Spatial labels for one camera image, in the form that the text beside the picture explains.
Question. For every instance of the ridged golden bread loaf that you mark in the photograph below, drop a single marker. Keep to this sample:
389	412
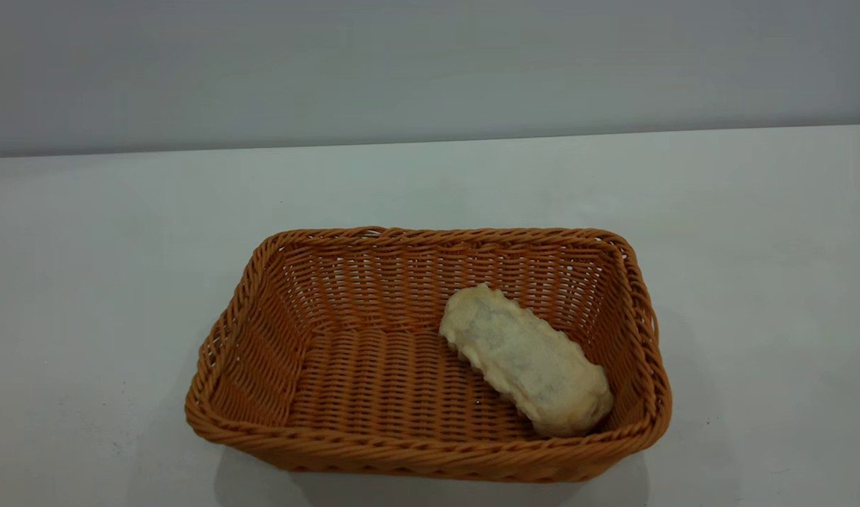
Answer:
528	362

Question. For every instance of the orange woven wicker basket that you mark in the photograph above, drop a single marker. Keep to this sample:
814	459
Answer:
373	394

